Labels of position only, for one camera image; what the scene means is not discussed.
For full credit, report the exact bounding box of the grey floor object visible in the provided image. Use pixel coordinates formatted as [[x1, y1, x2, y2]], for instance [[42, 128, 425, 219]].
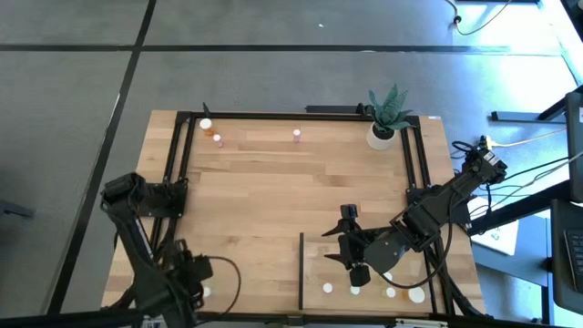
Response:
[[0, 199, 36, 220]]

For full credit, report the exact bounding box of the black aluminium table frame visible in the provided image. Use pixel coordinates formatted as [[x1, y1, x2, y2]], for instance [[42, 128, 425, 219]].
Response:
[[136, 110, 441, 318]]

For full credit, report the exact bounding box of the green plant white pot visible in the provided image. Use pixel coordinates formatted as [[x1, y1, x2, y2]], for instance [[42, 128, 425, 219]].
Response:
[[365, 83, 415, 151]]

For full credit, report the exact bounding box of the black base cable bundle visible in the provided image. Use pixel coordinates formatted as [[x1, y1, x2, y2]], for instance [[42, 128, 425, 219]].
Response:
[[421, 227, 486, 318]]

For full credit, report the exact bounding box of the white box with logo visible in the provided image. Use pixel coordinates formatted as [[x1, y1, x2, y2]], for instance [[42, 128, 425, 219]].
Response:
[[471, 219, 520, 256]]

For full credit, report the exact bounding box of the black monitor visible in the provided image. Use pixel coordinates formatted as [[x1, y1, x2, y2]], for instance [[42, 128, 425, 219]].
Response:
[[564, 90, 583, 204]]

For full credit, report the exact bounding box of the black stand leg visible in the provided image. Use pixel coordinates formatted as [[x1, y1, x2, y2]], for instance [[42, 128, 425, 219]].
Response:
[[490, 93, 583, 125]]

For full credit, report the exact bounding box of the black diagonal stand bar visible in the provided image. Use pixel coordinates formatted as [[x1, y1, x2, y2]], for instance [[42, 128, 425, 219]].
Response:
[[468, 179, 575, 236]]

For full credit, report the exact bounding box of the black floor cable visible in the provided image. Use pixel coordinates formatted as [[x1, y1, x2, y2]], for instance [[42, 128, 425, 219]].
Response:
[[444, 0, 516, 36]]

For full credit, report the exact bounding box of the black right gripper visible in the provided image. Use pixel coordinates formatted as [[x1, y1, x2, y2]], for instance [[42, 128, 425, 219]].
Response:
[[321, 205, 406, 287]]

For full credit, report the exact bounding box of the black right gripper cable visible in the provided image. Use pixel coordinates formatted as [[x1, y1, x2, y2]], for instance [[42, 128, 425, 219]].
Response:
[[386, 195, 455, 291]]

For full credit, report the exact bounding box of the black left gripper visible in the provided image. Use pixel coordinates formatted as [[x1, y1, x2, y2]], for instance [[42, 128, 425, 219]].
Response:
[[170, 241, 214, 311]]

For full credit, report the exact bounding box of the black keyboard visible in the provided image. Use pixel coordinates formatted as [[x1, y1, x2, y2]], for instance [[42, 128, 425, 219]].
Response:
[[549, 199, 583, 315]]

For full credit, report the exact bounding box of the yellow extension cord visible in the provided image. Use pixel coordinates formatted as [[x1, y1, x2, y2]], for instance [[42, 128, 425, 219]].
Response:
[[477, 129, 566, 150]]

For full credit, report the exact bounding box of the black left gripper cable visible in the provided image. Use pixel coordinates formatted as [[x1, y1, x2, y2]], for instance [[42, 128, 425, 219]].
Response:
[[207, 255, 242, 315]]

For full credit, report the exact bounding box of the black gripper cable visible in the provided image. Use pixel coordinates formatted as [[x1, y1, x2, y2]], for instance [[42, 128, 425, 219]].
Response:
[[207, 255, 242, 315], [386, 195, 455, 291]]

